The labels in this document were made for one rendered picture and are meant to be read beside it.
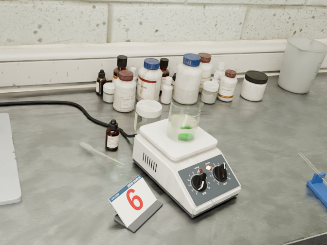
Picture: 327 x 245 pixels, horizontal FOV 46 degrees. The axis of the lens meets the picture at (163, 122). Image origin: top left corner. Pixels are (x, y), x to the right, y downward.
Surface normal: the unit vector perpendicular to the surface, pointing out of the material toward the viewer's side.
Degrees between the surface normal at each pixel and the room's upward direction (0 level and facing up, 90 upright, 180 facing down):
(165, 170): 90
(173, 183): 90
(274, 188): 0
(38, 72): 90
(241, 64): 90
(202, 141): 0
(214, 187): 30
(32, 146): 0
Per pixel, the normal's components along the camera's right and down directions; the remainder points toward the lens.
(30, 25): 0.38, 0.52
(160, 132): 0.13, -0.84
